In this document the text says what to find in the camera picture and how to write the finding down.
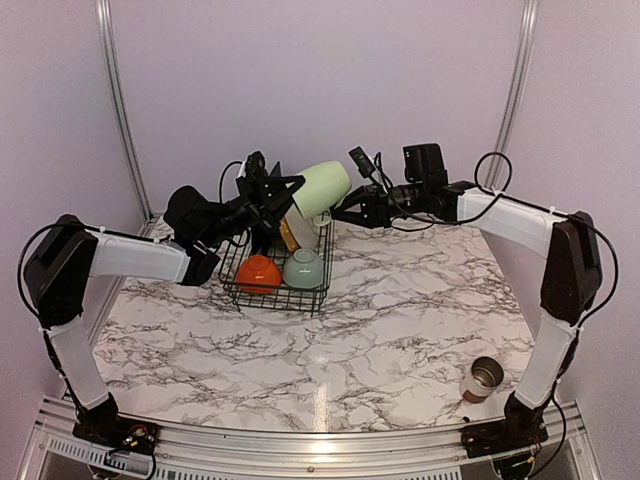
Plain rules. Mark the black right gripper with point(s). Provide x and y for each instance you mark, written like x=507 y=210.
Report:
x=374 y=207

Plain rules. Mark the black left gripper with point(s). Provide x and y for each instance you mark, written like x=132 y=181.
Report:
x=277 y=196

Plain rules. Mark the light green mug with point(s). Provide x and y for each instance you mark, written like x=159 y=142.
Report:
x=326 y=185

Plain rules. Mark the yellow polka dot plate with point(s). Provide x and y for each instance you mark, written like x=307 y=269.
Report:
x=287 y=236

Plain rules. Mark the white square floral plate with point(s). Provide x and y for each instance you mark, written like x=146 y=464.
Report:
x=262 y=236

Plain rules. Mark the light green ceramic bowl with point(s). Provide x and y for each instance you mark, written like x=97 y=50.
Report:
x=303 y=269

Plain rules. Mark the white ceramic bowl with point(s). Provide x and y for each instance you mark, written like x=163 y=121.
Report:
x=258 y=275

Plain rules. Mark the brown grey metal-lined cup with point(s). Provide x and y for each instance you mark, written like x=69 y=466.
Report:
x=482 y=378

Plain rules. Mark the round brown rim floral plate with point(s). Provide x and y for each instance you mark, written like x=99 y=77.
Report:
x=305 y=233

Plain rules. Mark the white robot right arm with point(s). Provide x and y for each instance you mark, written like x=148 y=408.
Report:
x=567 y=243

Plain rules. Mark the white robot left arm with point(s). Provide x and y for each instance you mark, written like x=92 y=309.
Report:
x=72 y=254

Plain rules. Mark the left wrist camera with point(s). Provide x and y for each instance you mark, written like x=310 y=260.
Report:
x=252 y=167

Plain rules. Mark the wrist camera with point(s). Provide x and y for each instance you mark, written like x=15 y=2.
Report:
x=366 y=164
x=252 y=167

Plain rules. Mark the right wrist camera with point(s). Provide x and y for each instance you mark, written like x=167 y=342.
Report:
x=366 y=164

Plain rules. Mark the black wire dish rack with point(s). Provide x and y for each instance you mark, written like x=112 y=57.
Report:
x=283 y=297

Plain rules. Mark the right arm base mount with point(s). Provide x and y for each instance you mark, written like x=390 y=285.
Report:
x=521 y=427

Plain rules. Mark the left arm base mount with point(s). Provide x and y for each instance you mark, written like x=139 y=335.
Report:
x=104 y=425

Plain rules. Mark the aluminium frame rail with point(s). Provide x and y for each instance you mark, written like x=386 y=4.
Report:
x=196 y=452

